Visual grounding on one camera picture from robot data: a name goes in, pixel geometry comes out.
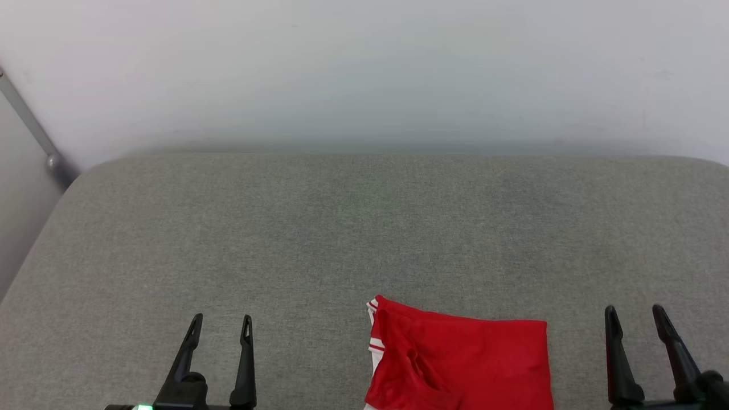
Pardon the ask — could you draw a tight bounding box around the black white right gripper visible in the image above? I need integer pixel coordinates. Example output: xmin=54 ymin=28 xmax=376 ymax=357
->
xmin=604 ymin=304 xmax=729 ymax=410

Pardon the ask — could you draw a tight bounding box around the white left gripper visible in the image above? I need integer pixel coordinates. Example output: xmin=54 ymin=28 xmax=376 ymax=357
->
xmin=105 ymin=313 xmax=258 ymax=410

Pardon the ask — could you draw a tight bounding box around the grey fabric sofa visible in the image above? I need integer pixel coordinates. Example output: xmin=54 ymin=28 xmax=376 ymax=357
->
xmin=0 ymin=153 xmax=729 ymax=410

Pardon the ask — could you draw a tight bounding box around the red and white jersey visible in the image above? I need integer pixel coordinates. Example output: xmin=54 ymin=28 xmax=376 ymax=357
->
xmin=363 ymin=294 xmax=555 ymax=410

